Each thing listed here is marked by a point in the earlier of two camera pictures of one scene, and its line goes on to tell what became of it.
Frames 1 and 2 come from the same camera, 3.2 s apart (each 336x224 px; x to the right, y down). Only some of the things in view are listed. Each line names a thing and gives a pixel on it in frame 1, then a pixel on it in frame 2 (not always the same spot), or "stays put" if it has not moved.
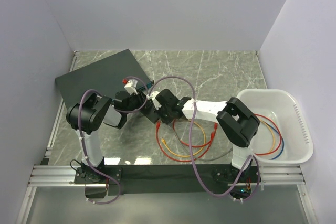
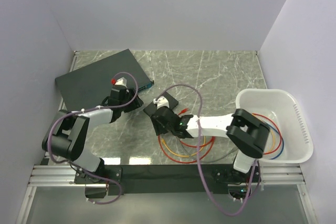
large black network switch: x=106 y=76 stays put
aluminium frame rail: x=271 y=176 stays put
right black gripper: x=166 y=120 → x=159 y=129
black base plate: x=174 y=180 stays put
